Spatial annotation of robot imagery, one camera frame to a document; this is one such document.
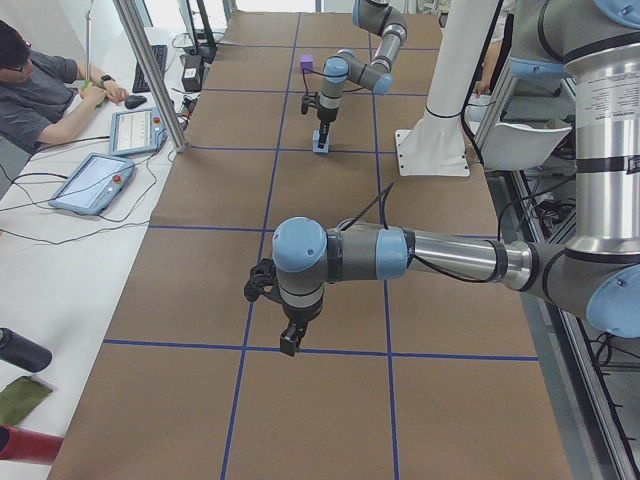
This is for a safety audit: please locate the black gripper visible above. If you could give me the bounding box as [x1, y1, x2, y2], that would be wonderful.
[280, 296, 324, 356]
[317, 103, 339, 148]

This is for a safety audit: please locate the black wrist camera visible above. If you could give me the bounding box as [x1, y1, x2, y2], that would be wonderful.
[300, 92, 319, 115]
[244, 258, 282, 304]

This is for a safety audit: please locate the teach pendant far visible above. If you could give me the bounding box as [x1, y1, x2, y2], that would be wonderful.
[109, 107, 167, 157]

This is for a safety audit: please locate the black water bottle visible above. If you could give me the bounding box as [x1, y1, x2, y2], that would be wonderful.
[1, 327, 52, 373]

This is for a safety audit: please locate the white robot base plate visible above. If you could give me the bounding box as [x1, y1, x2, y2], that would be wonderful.
[394, 126, 470, 177]

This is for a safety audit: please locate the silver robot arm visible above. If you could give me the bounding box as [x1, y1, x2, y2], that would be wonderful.
[306, 1, 407, 153]
[268, 1, 639, 355]

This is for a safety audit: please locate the black power adapter box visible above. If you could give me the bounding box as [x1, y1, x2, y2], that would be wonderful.
[181, 55, 203, 92]

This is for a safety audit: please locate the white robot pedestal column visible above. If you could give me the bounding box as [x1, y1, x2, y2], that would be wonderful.
[405, 1, 502, 156]

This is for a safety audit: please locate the black keyboard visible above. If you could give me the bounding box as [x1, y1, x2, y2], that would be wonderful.
[132, 43, 169, 94]

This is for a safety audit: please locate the aluminium frame post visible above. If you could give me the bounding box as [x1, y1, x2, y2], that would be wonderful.
[113, 0, 187, 153]

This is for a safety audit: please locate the red bottle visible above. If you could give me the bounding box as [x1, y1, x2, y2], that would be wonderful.
[1, 425, 64, 465]

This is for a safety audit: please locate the black computer mouse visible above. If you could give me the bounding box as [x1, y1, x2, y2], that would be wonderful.
[124, 95, 147, 110]

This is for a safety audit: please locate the green cloth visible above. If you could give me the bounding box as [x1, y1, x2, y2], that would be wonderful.
[1, 376, 53, 426]

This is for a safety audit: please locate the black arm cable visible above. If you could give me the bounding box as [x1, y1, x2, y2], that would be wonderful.
[302, 67, 381, 96]
[339, 182, 506, 285]

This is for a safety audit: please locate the teach pendant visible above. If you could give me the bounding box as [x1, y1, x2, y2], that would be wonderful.
[48, 153, 135, 215]
[109, 107, 167, 157]

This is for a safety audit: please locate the light blue foam block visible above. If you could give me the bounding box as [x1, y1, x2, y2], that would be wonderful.
[312, 130, 330, 154]

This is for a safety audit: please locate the seated person grey shirt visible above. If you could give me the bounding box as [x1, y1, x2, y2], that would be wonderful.
[1, 22, 129, 154]

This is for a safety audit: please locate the purple foam block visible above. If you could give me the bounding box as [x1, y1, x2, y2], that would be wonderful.
[299, 53, 314, 74]

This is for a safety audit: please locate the teach pendant near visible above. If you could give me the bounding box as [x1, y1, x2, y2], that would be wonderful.
[48, 153, 135, 215]

